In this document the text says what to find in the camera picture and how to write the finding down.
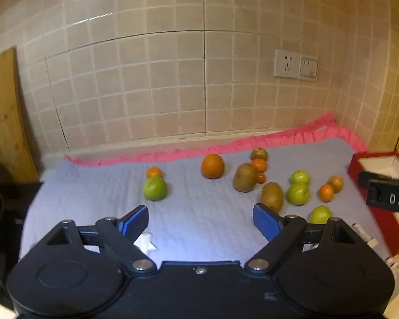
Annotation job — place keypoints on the small white wall socket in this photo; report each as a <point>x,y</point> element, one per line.
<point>309,69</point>

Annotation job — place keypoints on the brown-green round fruit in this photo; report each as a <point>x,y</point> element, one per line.
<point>259,154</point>
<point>336,183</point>

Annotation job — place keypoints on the brown kiwi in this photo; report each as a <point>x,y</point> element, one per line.
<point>272,196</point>
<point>245,177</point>

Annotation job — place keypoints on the wooden cutting board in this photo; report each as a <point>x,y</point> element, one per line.
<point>5,116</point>

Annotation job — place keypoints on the white star-shaped object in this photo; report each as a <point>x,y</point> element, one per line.
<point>146,242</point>

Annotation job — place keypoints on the white plastic piece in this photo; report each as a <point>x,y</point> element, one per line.
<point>364,233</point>

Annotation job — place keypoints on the green apple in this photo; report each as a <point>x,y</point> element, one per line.
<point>321,214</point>
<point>299,176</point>
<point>298,194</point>
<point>155,188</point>

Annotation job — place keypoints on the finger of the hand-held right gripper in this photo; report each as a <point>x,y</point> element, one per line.
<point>390,196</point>
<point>368,179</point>

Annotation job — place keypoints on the tiny tangerine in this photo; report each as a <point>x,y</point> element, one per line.
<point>261,178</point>

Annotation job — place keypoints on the large orange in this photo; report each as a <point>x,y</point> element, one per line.
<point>212,166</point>

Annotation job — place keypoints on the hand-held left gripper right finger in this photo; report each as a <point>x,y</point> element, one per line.
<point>265,221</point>

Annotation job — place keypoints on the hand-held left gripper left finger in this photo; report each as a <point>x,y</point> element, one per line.
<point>136,218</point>

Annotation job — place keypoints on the large white wall socket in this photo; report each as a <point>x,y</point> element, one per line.
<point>287,63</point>

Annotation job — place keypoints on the red box with white inside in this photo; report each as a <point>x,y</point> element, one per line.
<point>390,166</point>

